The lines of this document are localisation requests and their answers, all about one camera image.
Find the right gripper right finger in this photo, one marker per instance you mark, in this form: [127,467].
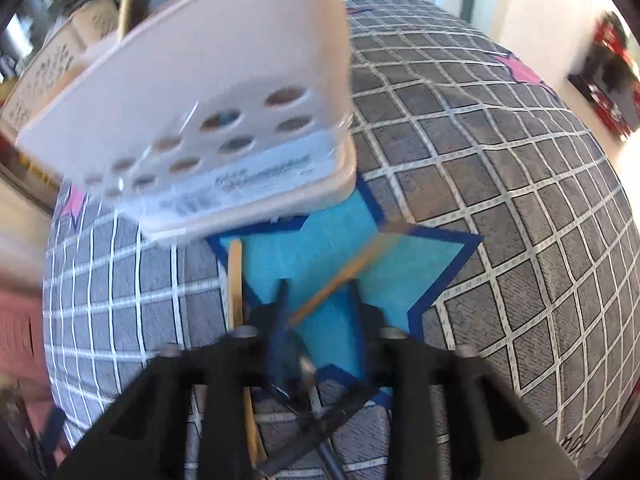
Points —
[452,409]

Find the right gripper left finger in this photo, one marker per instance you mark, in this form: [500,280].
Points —
[144,433]

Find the dark spoon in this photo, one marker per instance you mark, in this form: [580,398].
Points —
[293,383]
[316,431]

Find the pink plastic stool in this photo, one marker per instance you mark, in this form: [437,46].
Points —
[23,363]

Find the white utensil holder caddy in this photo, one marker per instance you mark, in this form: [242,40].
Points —
[207,116]

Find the cream perforated storage cart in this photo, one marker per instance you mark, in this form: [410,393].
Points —
[86,26]

